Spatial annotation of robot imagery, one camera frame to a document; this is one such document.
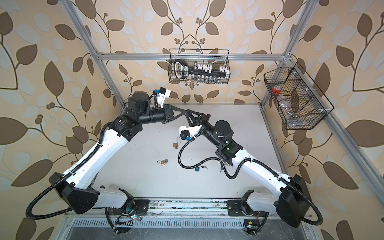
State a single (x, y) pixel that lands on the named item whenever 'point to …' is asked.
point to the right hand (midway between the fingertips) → (191, 109)
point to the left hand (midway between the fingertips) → (186, 111)
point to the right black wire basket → (300, 102)
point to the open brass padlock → (176, 145)
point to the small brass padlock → (162, 162)
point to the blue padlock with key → (197, 169)
